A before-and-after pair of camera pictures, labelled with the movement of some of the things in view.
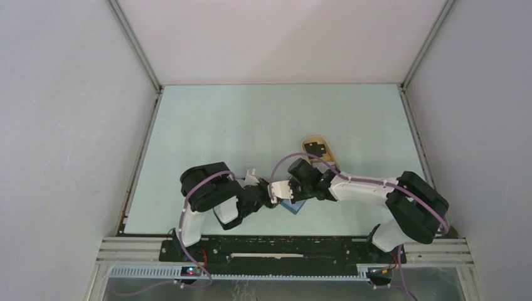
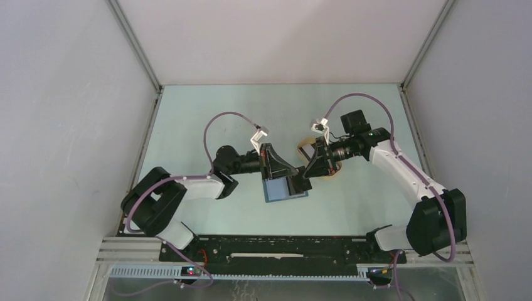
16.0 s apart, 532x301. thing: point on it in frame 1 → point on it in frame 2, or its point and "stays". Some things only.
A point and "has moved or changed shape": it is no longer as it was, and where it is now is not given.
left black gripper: [263, 184] → [271, 165]
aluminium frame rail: [113, 251] stays
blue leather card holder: [294, 207] has moved or changed shape
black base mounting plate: [280, 255] stays
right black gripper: [292, 182] → [319, 167]
